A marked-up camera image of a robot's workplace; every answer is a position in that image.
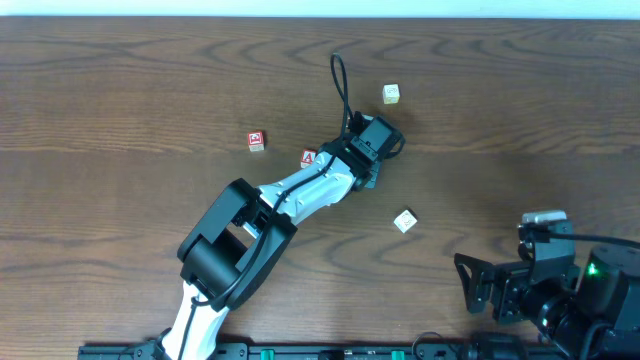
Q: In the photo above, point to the black mounting rail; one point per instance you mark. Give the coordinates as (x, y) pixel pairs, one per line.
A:
(425, 350)

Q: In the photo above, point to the red picture block far left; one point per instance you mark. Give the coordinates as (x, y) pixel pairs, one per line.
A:
(256, 142)

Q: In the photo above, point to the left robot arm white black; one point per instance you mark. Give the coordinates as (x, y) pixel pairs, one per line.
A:
(235, 245)

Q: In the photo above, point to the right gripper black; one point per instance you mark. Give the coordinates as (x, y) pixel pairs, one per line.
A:
(498, 291)

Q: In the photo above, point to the plain wooden block far right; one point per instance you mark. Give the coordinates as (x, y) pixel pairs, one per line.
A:
(391, 94)

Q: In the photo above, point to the plain wooden block near right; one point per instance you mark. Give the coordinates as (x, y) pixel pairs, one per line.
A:
(405, 221)

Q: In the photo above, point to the plain wooden block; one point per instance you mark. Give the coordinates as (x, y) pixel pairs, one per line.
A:
(405, 221)
(391, 94)

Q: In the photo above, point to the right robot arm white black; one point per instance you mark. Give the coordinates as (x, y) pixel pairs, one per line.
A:
(580, 291)

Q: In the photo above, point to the red letter A block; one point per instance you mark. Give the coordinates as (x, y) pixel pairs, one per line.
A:
(307, 158)

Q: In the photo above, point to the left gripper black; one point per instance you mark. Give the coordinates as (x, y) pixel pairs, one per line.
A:
(370, 181)

